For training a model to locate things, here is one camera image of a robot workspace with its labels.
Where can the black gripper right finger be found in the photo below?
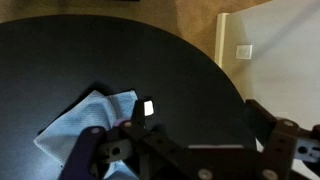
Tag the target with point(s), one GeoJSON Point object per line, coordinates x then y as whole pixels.
{"type": "Point", "coordinates": [283, 146]}

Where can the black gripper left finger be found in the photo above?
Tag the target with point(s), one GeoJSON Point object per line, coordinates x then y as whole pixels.
{"type": "Point", "coordinates": [146, 140]}

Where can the light blue cloth towel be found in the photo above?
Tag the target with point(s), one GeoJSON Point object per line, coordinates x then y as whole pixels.
{"type": "Point", "coordinates": [86, 116]}

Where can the round black wooden table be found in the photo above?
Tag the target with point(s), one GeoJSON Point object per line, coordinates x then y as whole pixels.
{"type": "Point", "coordinates": [100, 50]}

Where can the cream baseboard under window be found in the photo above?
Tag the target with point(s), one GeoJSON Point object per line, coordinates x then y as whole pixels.
{"type": "Point", "coordinates": [221, 36]}

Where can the white wall outlet plate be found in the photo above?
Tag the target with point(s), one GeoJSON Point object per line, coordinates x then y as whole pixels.
{"type": "Point", "coordinates": [244, 52]}

